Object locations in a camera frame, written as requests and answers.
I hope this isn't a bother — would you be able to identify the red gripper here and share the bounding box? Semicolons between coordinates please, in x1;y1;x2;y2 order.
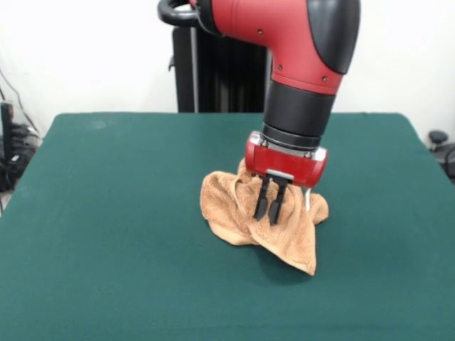
244;131;328;227

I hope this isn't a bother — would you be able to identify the tan terry towel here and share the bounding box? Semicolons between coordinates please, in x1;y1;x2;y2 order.
200;158;330;276

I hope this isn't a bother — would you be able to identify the dark green table cloth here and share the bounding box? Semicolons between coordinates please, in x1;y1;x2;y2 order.
0;112;455;341

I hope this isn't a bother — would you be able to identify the black robot pedestal with handle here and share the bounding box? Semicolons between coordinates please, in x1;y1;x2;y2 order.
158;0;272;114

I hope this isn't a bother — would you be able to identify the black cable bundle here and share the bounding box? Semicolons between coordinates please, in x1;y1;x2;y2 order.
0;122;44;195

